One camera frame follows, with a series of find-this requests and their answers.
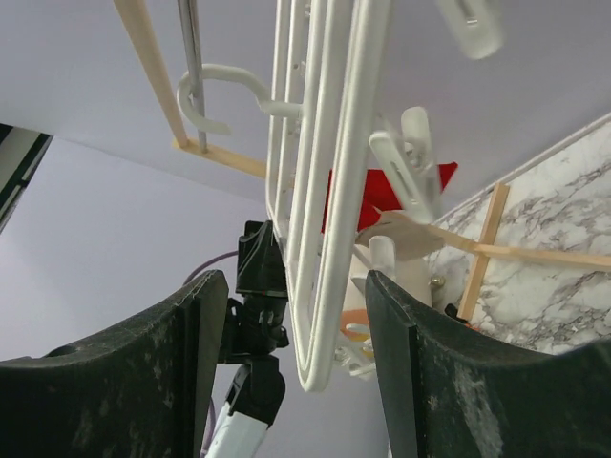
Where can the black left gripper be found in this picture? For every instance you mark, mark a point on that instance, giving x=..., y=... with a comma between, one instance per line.
x=254, y=326

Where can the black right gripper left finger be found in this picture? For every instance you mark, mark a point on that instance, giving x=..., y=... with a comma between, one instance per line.
x=139, y=388

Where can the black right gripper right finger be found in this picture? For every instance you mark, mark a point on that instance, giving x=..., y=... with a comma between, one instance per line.
x=450, y=391

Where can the red santa sock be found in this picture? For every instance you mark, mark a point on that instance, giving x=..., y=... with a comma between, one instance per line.
x=378, y=196

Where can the white plastic clip hanger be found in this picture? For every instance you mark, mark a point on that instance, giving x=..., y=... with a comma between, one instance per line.
x=321, y=109

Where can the red beige reindeer sock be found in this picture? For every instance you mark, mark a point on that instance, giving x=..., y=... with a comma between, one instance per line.
x=411, y=240

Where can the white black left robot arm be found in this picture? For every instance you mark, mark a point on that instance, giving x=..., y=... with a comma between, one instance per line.
x=251, y=405

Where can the white hanger clip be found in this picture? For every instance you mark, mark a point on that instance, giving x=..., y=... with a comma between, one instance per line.
x=406, y=158
x=475, y=25
x=354, y=352
x=378, y=254

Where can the orange black highlighter pen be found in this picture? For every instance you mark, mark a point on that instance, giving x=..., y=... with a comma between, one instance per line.
x=452, y=311

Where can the pastel round drawer box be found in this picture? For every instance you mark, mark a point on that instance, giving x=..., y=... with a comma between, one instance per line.
x=412, y=285

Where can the metal hanging rod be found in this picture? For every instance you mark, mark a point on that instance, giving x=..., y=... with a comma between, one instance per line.
x=189, y=20

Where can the wooden hanger rack frame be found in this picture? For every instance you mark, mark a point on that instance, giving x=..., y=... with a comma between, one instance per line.
x=136, y=21

